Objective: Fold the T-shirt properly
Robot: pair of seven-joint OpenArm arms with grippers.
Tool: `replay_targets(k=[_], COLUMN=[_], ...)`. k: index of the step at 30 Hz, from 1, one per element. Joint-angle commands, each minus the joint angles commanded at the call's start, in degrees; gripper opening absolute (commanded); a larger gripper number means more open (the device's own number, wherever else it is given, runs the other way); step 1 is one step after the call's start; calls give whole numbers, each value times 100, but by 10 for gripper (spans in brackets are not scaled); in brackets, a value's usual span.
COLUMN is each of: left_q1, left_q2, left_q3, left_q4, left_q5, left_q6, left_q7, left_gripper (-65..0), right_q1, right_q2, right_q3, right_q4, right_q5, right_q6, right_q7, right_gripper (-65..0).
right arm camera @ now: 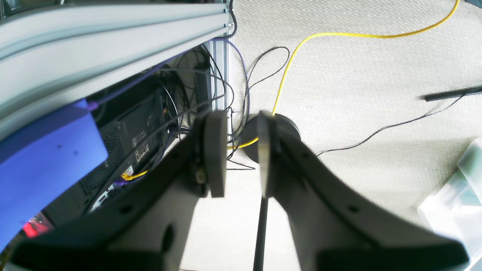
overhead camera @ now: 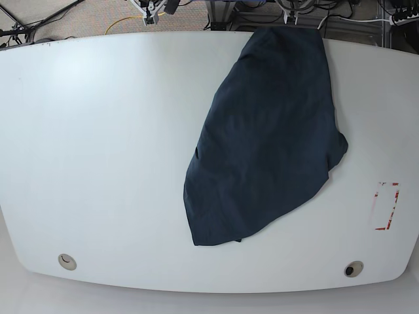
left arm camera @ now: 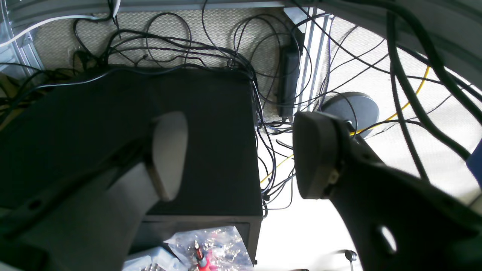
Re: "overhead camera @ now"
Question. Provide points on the right table cable grommet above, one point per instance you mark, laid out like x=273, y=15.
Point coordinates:
x=353, y=269

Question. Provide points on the table cable grommet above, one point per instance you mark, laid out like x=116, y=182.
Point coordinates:
x=67, y=262
x=353, y=269

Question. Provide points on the black tripod legs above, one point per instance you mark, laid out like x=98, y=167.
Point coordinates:
x=23, y=33

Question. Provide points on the red tape rectangle marking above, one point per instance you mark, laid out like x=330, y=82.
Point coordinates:
x=384, y=204

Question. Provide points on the left table cable grommet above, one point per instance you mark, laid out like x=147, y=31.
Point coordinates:
x=67, y=262

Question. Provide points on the white power strip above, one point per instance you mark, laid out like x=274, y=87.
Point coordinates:
x=404, y=16

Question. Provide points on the aluminium frame stand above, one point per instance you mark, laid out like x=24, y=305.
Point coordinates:
x=222, y=15

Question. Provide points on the dark navy T-shirt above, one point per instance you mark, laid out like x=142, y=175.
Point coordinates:
x=269, y=140

